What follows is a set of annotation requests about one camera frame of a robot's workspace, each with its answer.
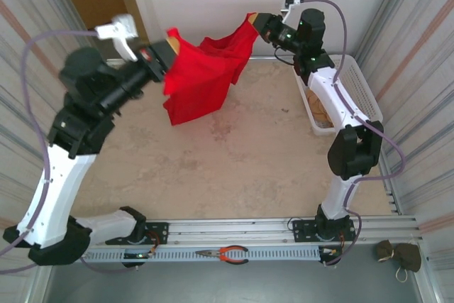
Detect orange-handled pliers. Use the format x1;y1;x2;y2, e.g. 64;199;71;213
194;245;250;265

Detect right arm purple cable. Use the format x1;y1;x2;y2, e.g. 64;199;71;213
300;0;407;267

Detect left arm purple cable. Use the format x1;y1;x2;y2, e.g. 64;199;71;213
0;29;138;275

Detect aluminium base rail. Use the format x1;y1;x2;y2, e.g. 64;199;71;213
143;216;423;246

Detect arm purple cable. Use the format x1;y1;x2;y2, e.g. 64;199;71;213
0;29;138;275
300;0;407;267

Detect small controller board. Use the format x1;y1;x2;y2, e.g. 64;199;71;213
319;246;343;258
122;251;155;261

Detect aluminium corner post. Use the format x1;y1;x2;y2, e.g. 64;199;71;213
38;0;107;68
353;0;416;59

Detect white plastic basket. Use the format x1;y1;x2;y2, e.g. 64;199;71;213
292;53;384;137

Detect small dark olive pouch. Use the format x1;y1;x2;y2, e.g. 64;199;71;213
375;239;395;263

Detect thin black cable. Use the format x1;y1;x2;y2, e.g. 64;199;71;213
272;45;297;66

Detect red t-shirt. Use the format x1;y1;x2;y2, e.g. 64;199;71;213
162;12;260;126

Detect slotted grey cable duct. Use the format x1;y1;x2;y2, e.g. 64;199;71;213
83;247;322;264

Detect tan cloth pile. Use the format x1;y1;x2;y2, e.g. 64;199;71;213
306;88;334;130

